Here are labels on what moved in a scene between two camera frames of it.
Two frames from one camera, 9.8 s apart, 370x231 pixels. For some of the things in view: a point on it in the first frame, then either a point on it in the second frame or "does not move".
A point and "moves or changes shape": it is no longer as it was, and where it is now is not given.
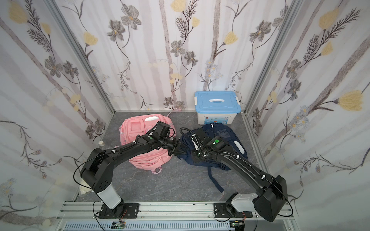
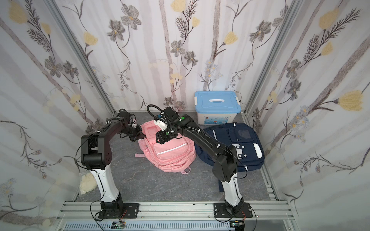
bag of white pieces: x=84 y=187 does not move
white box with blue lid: x=217 y=107 does not move
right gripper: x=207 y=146 to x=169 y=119
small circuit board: x=118 y=224 does not move
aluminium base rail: x=156 y=212 does not move
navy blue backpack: x=213 y=162 moves or changes shape
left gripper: x=175 y=147 to x=139 y=133
